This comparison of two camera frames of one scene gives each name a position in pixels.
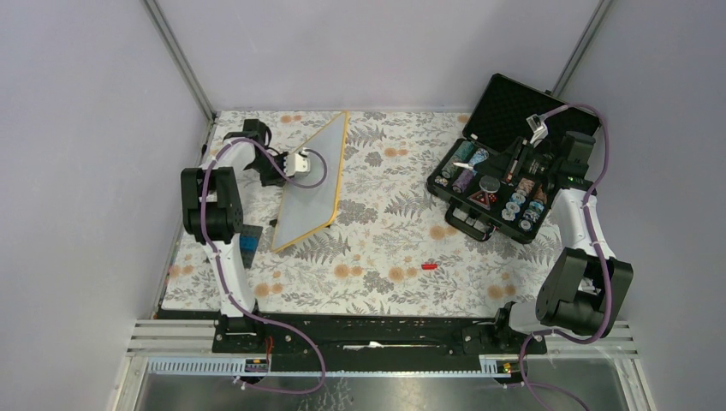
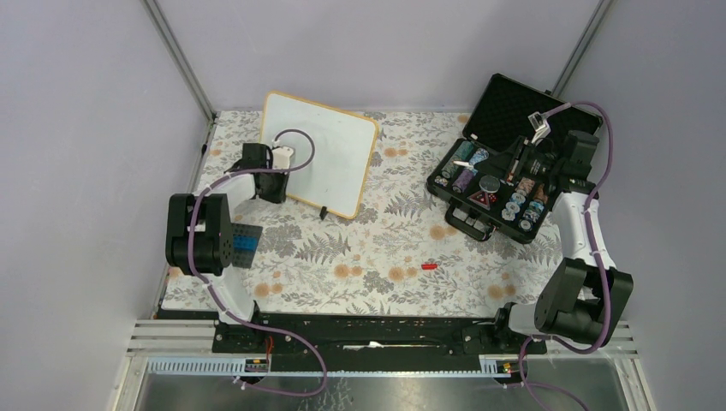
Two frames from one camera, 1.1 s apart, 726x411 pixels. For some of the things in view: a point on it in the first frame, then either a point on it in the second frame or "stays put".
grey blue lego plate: x=248 y=242 stays put
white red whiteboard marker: x=463 y=164 stays put
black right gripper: x=501 y=164 stays put
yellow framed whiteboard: x=305 y=211 to x=334 y=180
